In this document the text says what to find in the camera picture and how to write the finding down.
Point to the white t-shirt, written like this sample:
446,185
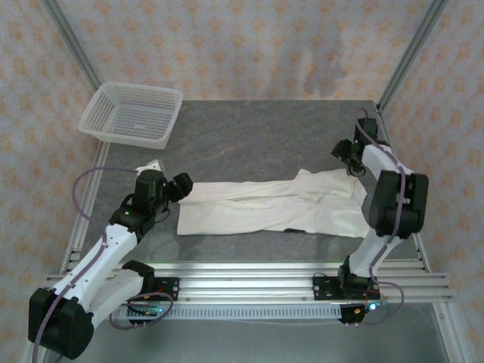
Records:
264,211

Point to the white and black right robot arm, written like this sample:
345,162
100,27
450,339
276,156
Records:
397,204

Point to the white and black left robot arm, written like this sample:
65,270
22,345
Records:
98,257

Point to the white perforated plastic basket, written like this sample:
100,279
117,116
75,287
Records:
125,117

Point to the circuit board with green light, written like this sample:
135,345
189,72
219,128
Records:
149,311
359,311

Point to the aluminium table side rail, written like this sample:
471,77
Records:
420,251
99,162

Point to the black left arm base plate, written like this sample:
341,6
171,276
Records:
172,289

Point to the aluminium frame post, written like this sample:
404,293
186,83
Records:
72,41
412,49

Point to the aluminium rail beam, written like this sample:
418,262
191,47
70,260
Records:
246,283

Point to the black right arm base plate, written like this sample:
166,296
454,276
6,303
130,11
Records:
321,289

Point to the aluminium frame leg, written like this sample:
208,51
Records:
452,336

